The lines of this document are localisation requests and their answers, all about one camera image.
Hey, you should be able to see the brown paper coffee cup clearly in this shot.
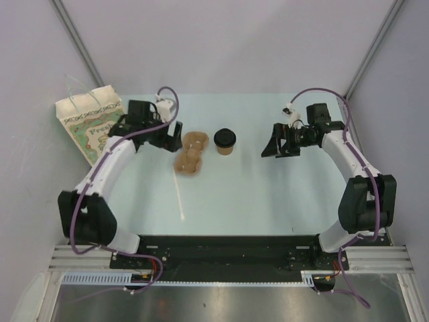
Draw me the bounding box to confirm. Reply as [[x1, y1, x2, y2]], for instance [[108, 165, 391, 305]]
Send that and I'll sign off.
[[217, 146, 234, 156]]

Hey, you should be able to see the aluminium frame post left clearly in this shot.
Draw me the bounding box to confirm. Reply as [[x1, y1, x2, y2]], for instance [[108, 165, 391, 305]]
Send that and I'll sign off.
[[49, 0, 105, 87]]

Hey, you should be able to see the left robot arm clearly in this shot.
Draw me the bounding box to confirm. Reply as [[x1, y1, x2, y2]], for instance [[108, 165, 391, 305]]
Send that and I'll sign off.
[[58, 97, 182, 268]]

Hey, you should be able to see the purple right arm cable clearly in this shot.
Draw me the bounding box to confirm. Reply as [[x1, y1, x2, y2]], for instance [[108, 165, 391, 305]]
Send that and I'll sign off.
[[288, 87, 385, 309]]

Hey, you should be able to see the white slotted cable duct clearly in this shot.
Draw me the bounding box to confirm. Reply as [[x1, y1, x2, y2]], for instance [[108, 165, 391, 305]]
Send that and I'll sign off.
[[62, 270, 339, 288]]

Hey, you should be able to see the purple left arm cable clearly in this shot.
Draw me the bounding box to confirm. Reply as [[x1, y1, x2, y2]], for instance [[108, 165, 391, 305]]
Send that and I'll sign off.
[[68, 87, 180, 296]]

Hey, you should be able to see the green illustrated paper bag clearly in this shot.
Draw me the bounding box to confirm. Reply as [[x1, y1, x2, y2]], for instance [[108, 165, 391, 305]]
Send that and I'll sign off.
[[55, 85, 125, 165]]

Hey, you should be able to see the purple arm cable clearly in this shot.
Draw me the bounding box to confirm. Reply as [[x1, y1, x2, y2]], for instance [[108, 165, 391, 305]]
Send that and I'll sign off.
[[288, 87, 385, 309], [68, 87, 180, 296]]

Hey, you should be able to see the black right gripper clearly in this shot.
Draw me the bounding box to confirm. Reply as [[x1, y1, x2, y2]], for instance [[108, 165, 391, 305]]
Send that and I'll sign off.
[[261, 122, 317, 158]]

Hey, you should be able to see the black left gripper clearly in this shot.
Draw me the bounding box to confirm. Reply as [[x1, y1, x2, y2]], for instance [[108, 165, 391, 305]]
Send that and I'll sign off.
[[141, 111, 180, 152]]

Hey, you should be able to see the white paper-wrapped straw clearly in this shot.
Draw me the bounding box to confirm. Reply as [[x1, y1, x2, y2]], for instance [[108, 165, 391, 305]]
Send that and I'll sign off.
[[173, 170, 185, 221]]

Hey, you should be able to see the aluminium frame post right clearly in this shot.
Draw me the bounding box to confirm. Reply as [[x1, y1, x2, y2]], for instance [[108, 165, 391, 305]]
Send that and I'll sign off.
[[343, 0, 407, 99]]

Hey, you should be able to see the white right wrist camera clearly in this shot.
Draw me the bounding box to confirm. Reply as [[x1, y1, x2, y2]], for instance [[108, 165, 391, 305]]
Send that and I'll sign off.
[[282, 103, 301, 129]]

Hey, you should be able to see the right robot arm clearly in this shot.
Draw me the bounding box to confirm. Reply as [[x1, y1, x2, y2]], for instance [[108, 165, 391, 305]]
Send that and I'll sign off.
[[261, 103, 397, 269]]

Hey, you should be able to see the aluminium frame post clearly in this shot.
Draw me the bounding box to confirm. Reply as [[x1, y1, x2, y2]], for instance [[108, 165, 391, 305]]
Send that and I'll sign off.
[[49, 0, 105, 87], [343, 0, 407, 99]]

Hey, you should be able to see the black plastic cup lid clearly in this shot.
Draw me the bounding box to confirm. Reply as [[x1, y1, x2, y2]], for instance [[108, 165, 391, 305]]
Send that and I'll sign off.
[[214, 128, 237, 148]]

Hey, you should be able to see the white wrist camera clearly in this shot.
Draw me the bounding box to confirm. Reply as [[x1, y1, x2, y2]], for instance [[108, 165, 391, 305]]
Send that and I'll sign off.
[[156, 95, 176, 123], [282, 103, 301, 129]]

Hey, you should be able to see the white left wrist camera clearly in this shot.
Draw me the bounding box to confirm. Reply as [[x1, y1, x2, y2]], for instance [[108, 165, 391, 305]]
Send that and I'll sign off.
[[156, 95, 176, 123]]

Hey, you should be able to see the brown cardboard cup carrier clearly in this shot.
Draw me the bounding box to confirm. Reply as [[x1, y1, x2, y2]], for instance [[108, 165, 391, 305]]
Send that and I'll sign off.
[[174, 131, 209, 176]]

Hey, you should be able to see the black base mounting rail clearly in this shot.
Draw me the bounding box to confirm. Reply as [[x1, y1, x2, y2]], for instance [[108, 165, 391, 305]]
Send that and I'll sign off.
[[109, 235, 350, 283]]

